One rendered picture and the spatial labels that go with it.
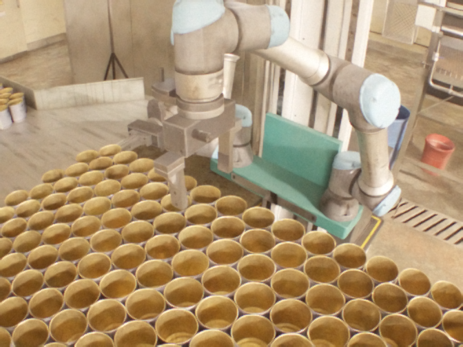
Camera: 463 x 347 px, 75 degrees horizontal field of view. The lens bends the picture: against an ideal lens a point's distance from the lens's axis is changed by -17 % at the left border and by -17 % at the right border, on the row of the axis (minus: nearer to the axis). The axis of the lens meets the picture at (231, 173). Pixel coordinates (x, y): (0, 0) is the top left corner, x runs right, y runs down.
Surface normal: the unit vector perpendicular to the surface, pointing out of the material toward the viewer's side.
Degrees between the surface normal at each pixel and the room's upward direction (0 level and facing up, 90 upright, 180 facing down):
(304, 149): 90
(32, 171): 0
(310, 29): 90
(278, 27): 80
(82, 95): 90
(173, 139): 90
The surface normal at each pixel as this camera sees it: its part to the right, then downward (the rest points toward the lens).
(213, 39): 0.54, 0.48
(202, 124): 0.82, 0.32
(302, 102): -0.65, 0.42
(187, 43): -0.35, 0.52
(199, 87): 0.05, 0.55
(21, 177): 0.03, -0.82
